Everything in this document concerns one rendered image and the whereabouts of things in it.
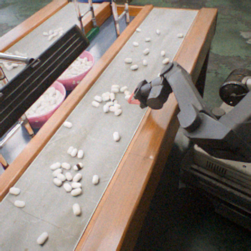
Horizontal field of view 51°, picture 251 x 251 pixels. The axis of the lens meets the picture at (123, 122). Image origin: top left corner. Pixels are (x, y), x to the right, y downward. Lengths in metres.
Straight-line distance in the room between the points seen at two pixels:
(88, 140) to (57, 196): 0.24
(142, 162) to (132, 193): 0.11
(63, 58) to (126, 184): 0.43
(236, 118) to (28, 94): 0.50
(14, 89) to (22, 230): 0.41
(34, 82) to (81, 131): 0.37
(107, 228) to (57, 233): 0.15
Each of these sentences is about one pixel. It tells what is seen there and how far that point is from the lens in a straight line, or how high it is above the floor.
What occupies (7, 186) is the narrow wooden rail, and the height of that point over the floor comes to 0.76.
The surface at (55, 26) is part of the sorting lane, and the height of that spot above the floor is 0.74.
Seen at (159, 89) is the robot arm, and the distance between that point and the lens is 0.86.
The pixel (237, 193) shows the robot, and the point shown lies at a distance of 1.34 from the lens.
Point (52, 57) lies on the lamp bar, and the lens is 0.80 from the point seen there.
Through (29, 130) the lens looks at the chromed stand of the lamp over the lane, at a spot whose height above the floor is 0.80.
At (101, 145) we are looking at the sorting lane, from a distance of 0.97.
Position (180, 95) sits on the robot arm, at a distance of 0.70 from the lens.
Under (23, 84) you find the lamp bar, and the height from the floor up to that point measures 1.09.
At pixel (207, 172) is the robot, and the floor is 0.36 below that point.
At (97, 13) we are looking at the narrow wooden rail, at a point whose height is 0.76.
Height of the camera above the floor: 1.47
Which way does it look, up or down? 45 degrees down
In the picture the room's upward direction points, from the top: 8 degrees counter-clockwise
